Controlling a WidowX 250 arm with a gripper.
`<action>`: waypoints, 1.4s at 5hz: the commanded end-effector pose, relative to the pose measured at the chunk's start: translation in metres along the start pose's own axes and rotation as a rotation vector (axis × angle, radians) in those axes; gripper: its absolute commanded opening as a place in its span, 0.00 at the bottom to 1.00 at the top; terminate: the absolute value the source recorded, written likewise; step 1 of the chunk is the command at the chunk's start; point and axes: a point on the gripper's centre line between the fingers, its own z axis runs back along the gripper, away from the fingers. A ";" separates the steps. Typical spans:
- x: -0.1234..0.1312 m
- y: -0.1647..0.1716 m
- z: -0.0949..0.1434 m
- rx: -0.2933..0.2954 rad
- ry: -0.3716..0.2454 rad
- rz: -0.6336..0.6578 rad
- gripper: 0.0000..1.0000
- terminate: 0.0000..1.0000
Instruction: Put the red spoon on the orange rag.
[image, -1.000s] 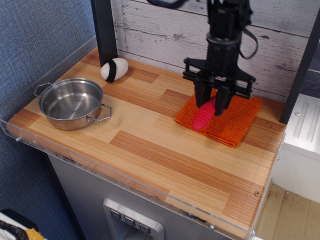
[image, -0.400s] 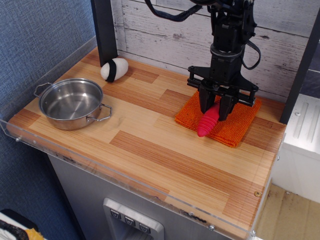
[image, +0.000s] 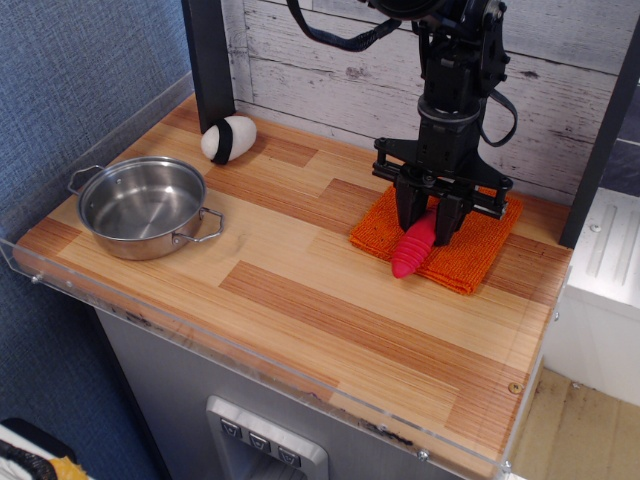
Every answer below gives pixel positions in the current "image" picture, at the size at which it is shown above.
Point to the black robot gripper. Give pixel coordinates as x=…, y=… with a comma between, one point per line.
x=443, y=162

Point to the red handled metal spoon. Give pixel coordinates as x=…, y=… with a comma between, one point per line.
x=415, y=245

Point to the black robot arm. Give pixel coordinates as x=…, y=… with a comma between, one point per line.
x=462, y=61

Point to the orange knitted rag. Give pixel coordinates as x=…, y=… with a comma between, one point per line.
x=462, y=264

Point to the white toy sink unit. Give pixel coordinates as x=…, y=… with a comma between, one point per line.
x=593, y=337

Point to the white toy sushi black band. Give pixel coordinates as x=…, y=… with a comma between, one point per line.
x=228, y=139

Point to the stainless steel pot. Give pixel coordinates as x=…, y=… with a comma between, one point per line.
x=145, y=208

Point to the silver dispenser button panel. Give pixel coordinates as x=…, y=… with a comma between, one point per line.
x=252, y=447

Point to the grey toy fridge cabinet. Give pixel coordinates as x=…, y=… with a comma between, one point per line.
x=200, y=400

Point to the clear acrylic table guard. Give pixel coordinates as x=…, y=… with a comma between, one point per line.
x=282, y=300

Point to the yellow object at corner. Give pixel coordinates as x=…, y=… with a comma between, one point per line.
x=66, y=469

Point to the black right vertical post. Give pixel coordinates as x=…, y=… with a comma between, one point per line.
x=612, y=122

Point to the black vertical post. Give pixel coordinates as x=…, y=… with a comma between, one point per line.
x=209, y=58
x=612, y=122

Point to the black left vertical post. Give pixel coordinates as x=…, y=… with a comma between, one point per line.
x=209, y=58

